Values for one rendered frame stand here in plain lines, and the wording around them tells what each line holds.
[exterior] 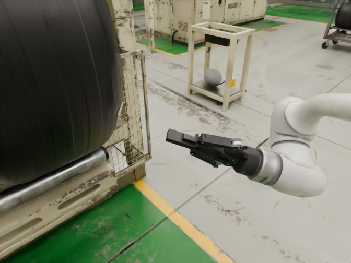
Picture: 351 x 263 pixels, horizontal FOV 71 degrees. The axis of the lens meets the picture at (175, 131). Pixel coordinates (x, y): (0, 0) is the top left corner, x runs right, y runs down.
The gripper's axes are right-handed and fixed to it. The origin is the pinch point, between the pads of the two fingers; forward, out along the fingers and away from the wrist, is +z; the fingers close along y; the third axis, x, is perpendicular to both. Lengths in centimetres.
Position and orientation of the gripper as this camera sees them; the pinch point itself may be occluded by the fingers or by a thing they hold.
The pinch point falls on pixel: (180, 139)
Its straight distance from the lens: 61.0
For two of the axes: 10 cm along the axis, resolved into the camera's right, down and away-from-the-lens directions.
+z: -9.3, -3.1, -2.0
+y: -3.4, 5.1, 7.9
